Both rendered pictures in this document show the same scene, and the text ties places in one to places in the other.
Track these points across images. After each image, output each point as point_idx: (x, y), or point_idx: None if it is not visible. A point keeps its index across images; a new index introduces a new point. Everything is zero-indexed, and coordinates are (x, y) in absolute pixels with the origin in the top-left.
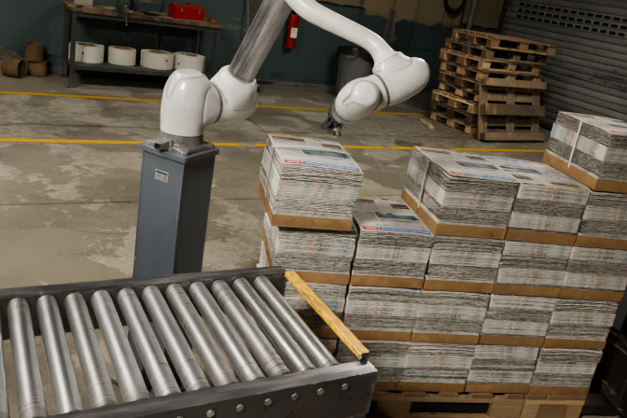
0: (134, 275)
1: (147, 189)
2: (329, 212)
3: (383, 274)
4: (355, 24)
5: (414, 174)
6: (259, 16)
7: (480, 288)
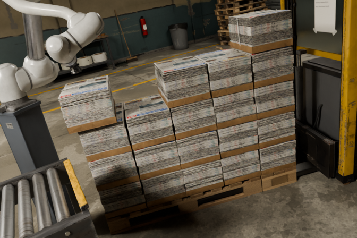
0: None
1: (8, 135)
2: (100, 116)
3: (149, 139)
4: (50, 6)
5: (157, 78)
6: (23, 21)
7: (209, 129)
